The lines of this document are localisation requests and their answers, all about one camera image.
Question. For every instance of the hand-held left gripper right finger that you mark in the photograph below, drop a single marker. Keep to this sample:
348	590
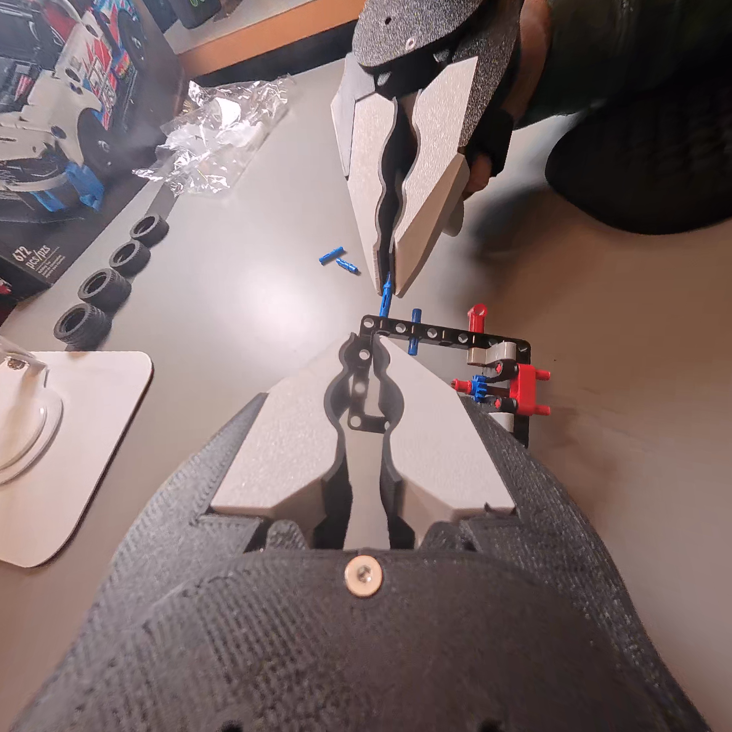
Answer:
452	457

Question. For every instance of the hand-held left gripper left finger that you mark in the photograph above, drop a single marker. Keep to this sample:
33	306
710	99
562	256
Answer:
274	452

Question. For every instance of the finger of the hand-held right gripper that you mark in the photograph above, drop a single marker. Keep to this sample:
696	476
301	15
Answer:
440	143
366	154

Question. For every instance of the black lego frame assembly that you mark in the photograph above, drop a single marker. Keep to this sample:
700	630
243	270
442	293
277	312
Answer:
446	333

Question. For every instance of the person's right forearm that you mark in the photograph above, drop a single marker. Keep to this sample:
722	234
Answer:
640	51

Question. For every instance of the black lego set box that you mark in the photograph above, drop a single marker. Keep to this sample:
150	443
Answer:
57	143

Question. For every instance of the person's right hand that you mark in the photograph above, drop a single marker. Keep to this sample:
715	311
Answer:
535	46

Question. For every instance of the wooden side table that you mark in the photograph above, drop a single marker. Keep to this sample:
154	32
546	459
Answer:
274	40

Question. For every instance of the clear plastic bag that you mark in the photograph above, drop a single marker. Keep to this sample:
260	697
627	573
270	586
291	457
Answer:
217	137

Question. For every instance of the black device green lights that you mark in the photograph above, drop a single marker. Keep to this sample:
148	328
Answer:
200	11

